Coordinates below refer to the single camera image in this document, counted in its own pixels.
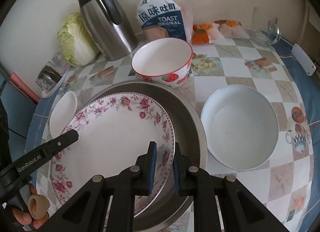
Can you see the white bowl red flower print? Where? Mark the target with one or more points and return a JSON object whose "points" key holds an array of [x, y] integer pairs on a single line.
{"points": [[240, 129]]}

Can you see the bag of toast bread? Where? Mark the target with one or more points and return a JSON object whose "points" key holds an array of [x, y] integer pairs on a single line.
{"points": [[162, 21]]}

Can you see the clear drinking glass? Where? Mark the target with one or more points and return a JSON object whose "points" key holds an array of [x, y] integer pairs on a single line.
{"points": [[58, 60]]}

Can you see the person's left hand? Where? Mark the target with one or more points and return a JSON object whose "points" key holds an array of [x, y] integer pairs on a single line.
{"points": [[22, 217]]}

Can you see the strawberry print bowl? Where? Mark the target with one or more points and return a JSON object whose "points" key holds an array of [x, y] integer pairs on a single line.
{"points": [[160, 59]]}

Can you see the white square plate grey vines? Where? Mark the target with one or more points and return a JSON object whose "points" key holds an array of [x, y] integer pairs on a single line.
{"points": [[62, 114]]}

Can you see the white power strip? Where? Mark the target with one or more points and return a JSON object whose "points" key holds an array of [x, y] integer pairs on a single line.
{"points": [[303, 59]]}

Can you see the stainless steel thermos jug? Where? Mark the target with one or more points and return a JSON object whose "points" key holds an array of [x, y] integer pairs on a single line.
{"points": [[107, 31]]}

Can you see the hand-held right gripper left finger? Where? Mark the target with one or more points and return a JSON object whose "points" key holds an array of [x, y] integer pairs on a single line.
{"points": [[152, 167]]}

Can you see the napa cabbage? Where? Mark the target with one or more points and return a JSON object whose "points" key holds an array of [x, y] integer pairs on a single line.
{"points": [[75, 41]]}

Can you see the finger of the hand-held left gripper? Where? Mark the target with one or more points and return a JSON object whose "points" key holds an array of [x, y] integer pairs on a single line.
{"points": [[50, 147]]}

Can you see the dark banded drinking glass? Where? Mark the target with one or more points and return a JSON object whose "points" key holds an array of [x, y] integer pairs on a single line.
{"points": [[48, 75]]}

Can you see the stainless steel basin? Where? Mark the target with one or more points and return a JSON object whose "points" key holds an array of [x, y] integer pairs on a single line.
{"points": [[185, 122]]}

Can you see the tall clear glass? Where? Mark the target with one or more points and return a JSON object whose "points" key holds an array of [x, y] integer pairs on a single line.
{"points": [[260, 19]]}

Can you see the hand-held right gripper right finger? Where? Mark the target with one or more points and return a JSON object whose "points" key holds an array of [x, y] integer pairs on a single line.
{"points": [[176, 172]]}

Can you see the round pink floral plate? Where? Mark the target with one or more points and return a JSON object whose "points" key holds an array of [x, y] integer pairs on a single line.
{"points": [[112, 142]]}

